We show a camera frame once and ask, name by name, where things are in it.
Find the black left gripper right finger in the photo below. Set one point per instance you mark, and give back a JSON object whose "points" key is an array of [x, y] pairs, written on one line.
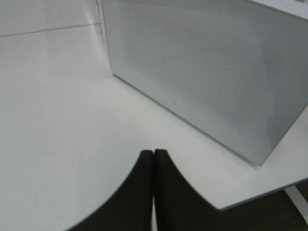
{"points": [[179, 207]]}

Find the white table leg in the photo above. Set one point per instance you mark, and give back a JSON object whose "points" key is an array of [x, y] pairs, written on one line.
{"points": [[298, 200]]}

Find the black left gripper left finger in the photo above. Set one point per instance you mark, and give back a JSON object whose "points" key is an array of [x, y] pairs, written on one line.
{"points": [[131, 205]]}

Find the white microwave oven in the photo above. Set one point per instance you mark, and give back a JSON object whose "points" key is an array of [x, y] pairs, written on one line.
{"points": [[101, 21]]}

